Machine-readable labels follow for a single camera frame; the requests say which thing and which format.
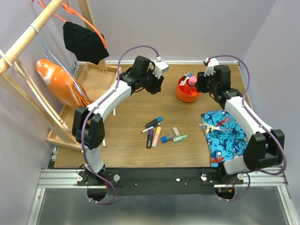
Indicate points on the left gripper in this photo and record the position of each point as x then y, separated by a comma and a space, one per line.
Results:
156, 86

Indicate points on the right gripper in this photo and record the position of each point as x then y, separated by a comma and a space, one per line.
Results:
201, 79

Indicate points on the pink cap glue stick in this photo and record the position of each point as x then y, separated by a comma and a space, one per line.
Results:
192, 81

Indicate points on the blue cap white marker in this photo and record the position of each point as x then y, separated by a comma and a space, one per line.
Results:
188, 76

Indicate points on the orange round organizer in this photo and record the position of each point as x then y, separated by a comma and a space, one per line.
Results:
186, 93

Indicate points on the blue cap black highlighter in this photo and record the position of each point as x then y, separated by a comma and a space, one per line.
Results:
153, 122

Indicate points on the black cap white marker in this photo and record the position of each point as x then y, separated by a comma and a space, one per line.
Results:
104, 143

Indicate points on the brown cap white marker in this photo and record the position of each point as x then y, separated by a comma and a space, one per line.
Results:
183, 79

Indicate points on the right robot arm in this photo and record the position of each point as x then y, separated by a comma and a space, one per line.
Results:
265, 144

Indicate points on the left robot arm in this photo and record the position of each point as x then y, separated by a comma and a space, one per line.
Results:
88, 125

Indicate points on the white marker thin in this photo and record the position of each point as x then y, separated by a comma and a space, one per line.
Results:
155, 125

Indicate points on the yellow cap pink highlighter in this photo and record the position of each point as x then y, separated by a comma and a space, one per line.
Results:
156, 137

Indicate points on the purple cap black highlighter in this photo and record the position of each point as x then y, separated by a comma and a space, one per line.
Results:
149, 138

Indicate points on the small beige eraser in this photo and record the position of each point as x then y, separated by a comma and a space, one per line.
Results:
176, 131

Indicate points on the blue cap grey glue stick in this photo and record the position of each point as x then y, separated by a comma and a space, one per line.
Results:
166, 138

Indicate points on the green highlighter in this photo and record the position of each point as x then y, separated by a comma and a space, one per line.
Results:
179, 138

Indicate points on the blue shark print shorts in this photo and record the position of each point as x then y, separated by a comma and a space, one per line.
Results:
225, 138

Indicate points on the black cloth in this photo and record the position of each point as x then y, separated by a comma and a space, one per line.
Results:
85, 44

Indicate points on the orange tie-dye cloth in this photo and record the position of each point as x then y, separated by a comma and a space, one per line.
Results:
67, 89

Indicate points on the wooden clothes rack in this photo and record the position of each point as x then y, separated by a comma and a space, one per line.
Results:
43, 110

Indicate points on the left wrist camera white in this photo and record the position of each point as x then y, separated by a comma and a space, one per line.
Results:
160, 68

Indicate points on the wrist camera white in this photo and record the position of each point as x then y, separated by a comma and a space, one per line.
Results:
160, 68
210, 63

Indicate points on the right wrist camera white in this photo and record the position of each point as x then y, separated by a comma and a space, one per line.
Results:
210, 63

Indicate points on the blue wire hanger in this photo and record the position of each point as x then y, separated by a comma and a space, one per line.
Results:
47, 51

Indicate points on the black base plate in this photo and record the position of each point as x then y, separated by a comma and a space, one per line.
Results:
156, 181

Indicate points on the aluminium rail frame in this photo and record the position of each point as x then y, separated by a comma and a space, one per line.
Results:
60, 201

